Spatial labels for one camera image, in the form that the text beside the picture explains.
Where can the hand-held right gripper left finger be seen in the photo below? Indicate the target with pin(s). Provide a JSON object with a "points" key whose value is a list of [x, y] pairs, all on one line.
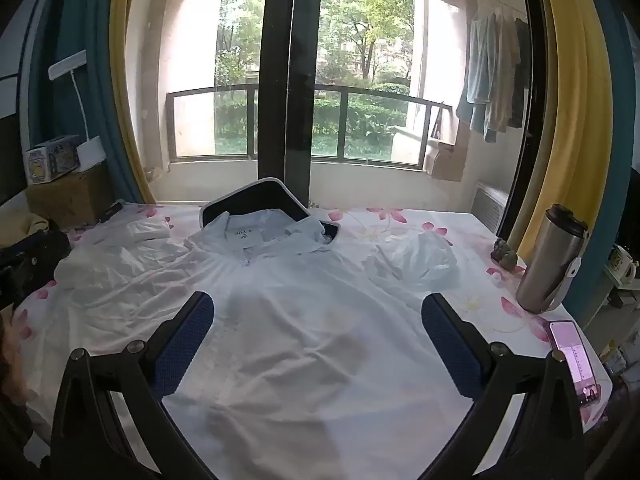
{"points": [[185, 345]]}

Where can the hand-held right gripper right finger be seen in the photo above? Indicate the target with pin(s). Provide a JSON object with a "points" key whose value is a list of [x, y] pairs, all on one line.
{"points": [[450, 345]]}

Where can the white shirt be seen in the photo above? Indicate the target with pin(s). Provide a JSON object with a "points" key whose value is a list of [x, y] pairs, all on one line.
{"points": [[300, 335]]}

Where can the pink floral bed sheet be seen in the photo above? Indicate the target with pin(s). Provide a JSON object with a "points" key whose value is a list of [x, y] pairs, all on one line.
{"points": [[500, 320]]}

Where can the small white bottle cap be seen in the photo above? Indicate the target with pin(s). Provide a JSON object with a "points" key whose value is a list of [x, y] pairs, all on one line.
{"points": [[495, 275]]}

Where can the white plastic bag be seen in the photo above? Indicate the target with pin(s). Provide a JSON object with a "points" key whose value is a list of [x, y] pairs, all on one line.
{"points": [[420, 260]]}

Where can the small stone figure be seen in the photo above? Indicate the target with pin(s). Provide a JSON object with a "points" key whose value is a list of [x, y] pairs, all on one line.
{"points": [[505, 257]]}

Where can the small white folded packet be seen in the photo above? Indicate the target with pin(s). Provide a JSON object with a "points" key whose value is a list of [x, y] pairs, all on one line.
{"points": [[147, 230]]}

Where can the pink smartphone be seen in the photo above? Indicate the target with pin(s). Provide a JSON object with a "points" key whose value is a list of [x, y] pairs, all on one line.
{"points": [[572, 355]]}

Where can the stainless steel tumbler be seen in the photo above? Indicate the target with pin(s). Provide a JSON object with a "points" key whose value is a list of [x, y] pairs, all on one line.
{"points": [[547, 265]]}

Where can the white outdoor air conditioner unit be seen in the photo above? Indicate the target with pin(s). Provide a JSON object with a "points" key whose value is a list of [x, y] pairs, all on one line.
{"points": [[490, 205]]}

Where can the teal curtain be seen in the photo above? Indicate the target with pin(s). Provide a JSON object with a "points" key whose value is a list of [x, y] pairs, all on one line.
{"points": [[605, 260], [100, 85]]}

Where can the black bag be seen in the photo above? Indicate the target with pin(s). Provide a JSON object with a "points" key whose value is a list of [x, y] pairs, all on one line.
{"points": [[30, 260]]}

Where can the balcony cardboard box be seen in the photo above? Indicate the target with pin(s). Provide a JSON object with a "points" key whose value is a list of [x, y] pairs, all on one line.
{"points": [[447, 160]]}

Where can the brown cardboard box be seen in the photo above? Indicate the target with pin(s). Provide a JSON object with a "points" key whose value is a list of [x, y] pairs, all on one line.
{"points": [[70, 197]]}

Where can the white printed mug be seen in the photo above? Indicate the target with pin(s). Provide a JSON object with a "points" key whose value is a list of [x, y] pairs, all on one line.
{"points": [[622, 262]]}

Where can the beige cloth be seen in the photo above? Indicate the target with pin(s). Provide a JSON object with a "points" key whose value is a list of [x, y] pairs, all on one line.
{"points": [[22, 225]]}

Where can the cartoon printed paper box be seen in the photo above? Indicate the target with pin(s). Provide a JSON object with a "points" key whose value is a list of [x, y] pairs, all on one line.
{"points": [[50, 160]]}

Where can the dark metal balcony railing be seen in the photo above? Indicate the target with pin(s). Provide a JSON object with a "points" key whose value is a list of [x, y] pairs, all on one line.
{"points": [[210, 92]]}

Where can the hanging light blue towel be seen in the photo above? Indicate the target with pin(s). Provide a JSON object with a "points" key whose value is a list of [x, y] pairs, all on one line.
{"points": [[477, 85]]}

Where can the hanging beige garment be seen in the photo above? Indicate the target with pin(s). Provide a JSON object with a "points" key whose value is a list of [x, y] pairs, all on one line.
{"points": [[505, 85]]}

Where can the yellow curtain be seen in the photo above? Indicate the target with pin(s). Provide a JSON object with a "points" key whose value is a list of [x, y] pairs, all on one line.
{"points": [[575, 110], [120, 85]]}

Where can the hanging dark garment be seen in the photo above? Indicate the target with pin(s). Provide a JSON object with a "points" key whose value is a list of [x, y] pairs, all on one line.
{"points": [[521, 75]]}

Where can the white desk lamp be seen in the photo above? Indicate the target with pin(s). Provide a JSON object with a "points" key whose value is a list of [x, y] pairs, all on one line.
{"points": [[67, 66]]}

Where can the black sliding door frame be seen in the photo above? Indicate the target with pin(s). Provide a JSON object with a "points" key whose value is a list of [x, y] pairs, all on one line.
{"points": [[287, 85]]}

